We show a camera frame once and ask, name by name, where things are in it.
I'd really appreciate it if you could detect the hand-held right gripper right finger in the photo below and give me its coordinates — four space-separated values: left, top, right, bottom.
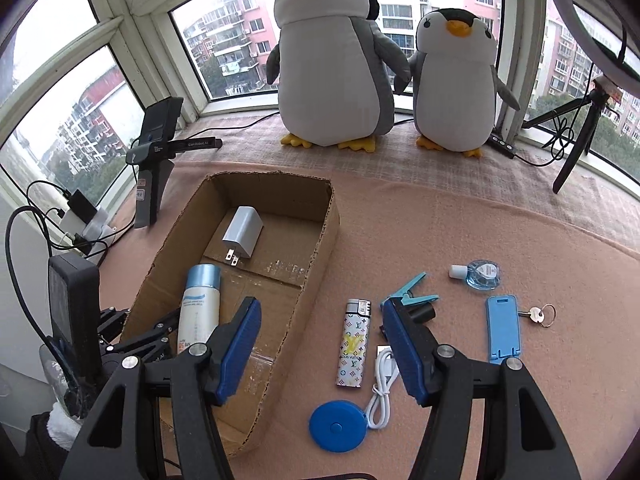
380 297 583 480

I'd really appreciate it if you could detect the checked beige cloth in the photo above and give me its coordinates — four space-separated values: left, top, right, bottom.
167 110 640 266

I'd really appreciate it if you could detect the black inline cable remote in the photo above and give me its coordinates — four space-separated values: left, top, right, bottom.
489 132 516 159

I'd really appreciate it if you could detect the small penguin plush toy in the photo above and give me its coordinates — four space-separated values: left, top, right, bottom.
407 8 521 158

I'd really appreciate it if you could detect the blue card case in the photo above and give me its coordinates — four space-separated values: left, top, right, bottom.
486 294 523 365

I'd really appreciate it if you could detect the blue round tape measure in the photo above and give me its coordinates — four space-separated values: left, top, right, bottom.
308 400 368 453

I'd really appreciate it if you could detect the black cable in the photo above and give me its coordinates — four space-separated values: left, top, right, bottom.
6 205 66 343
177 111 279 137

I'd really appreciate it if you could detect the black power adapter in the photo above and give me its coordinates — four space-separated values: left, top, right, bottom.
64 189 97 219

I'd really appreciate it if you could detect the black mini tripod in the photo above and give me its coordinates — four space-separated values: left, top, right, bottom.
522 72 623 194

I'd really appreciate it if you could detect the grey spare gripper device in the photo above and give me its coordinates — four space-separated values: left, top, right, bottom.
126 96 223 229

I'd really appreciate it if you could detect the white power strip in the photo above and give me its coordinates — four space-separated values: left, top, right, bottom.
60 205 117 256

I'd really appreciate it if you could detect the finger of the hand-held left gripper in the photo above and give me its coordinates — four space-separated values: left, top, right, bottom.
99 306 133 345
107 309 182 362

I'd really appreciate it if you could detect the white plug charger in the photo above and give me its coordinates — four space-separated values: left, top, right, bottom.
221 206 263 267

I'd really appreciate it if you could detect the white patterned lighter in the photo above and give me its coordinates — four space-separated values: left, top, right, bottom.
336 298 372 388

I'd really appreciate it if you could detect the white usb cable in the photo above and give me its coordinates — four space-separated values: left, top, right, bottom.
365 345 401 431

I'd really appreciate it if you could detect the cardboard box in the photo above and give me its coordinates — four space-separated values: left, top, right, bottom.
121 172 341 458

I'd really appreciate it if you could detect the white sunscreen bottle blue cap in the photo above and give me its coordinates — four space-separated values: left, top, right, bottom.
176 263 222 356

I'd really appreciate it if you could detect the person's left forearm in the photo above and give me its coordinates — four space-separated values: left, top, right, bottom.
25 400 88 480

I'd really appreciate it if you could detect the silver key with ring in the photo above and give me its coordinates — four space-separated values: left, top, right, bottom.
517 302 556 329

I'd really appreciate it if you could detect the small blue crystal object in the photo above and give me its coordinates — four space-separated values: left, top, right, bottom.
449 259 502 291

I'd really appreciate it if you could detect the teal plastic clip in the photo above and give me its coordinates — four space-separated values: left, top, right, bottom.
380 272 441 326

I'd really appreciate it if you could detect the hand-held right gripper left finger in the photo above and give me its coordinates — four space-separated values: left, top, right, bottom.
60 296 262 480

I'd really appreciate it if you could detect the large penguin plush toy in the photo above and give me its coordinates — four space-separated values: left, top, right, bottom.
266 0 412 153

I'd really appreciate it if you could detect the ring light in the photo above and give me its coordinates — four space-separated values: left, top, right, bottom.
542 0 640 86

